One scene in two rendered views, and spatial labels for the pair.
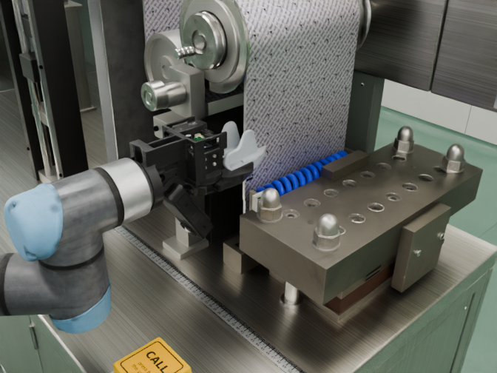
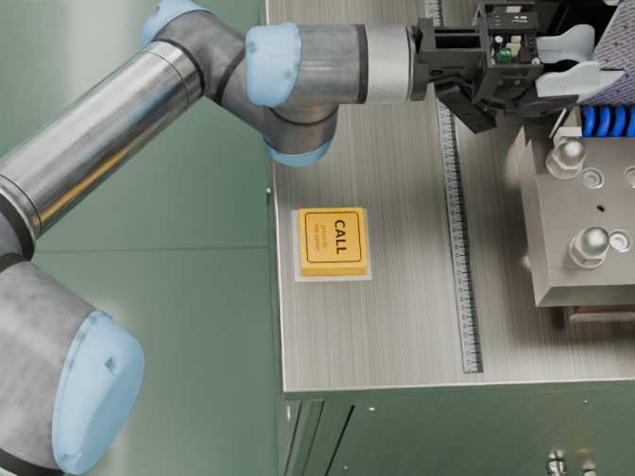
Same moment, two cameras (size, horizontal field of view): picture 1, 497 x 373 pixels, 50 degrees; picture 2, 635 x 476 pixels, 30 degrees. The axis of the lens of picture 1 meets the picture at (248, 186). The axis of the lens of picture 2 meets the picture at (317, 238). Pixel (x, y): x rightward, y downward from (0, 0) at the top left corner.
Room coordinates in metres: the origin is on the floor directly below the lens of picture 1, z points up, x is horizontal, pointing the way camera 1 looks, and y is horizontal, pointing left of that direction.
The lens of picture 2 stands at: (0.03, -0.12, 2.08)
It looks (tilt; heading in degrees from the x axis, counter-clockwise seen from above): 67 degrees down; 30
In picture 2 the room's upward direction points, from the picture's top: 10 degrees clockwise
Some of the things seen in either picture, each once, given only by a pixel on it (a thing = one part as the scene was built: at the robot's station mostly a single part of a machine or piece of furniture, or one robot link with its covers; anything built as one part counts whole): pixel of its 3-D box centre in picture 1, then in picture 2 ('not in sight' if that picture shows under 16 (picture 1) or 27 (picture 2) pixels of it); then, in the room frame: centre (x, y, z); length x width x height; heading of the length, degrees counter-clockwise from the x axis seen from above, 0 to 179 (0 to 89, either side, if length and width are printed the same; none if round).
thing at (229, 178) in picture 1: (224, 174); (531, 92); (0.64, 0.03, 1.09); 0.09 x 0.05 x 0.02; 132
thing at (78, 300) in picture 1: (63, 283); (286, 106); (0.50, 0.22, 1.01); 0.11 x 0.08 x 0.11; 95
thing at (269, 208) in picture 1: (270, 202); (569, 154); (0.63, -0.03, 1.05); 0.04 x 0.04 x 0.04
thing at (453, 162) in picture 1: (455, 156); not in sight; (0.79, -0.34, 1.05); 0.04 x 0.04 x 0.04
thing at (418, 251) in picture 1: (422, 247); not in sight; (0.65, -0.26, 0.97); 0.10 x 0.03 x 0.11; 133
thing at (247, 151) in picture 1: (247, 148); (583, 75); (0.67, 0.00, 1.11); 0.09 x 0.03 x 0.06; 132
